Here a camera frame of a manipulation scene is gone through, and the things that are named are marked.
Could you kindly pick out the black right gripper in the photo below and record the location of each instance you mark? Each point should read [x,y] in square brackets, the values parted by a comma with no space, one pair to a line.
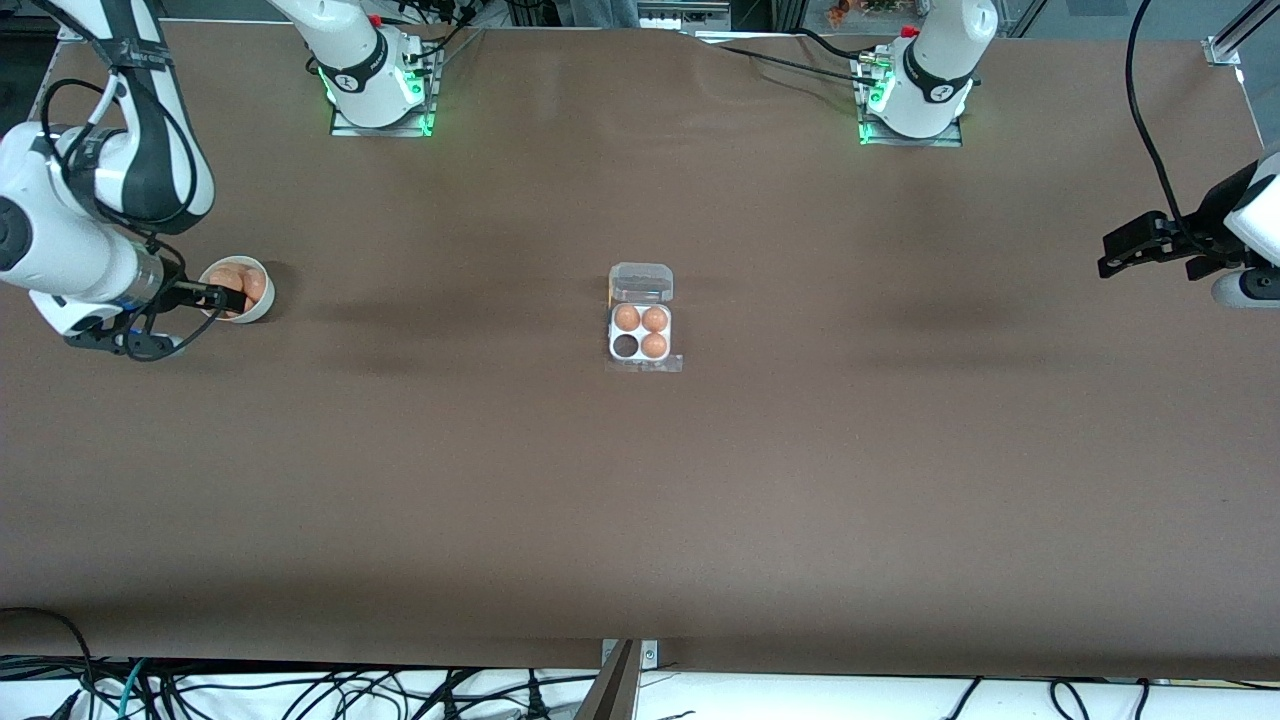
[176,293]

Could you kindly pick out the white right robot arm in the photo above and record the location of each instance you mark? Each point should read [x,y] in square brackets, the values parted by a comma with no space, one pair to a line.
[360,70]

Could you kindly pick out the white device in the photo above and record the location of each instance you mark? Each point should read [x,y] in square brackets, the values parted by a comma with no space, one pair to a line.
[690,16]

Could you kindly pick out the aluminium frame profile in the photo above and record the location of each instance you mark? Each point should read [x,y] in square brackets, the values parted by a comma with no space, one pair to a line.
[1225,50]
[615,690]

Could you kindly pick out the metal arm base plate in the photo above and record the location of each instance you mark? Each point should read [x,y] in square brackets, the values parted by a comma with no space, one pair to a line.
[948,138]
[345,130]

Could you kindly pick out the clear plastic egg box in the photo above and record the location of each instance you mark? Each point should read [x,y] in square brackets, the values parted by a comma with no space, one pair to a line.
[640,283]

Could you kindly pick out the grey blue fabric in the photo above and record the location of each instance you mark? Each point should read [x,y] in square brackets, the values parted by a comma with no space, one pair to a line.
[600,12]

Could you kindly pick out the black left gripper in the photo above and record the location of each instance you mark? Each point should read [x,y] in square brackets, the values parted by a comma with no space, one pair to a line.
[1213,213]

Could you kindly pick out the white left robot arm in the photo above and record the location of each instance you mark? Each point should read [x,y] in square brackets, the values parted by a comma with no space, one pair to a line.
[935,70]

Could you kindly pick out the small metal bracket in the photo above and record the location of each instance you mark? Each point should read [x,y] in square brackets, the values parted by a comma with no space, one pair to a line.
[650,655]

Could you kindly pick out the white round bowl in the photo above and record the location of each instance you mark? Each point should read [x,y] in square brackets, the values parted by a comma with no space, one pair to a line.
[264,308]

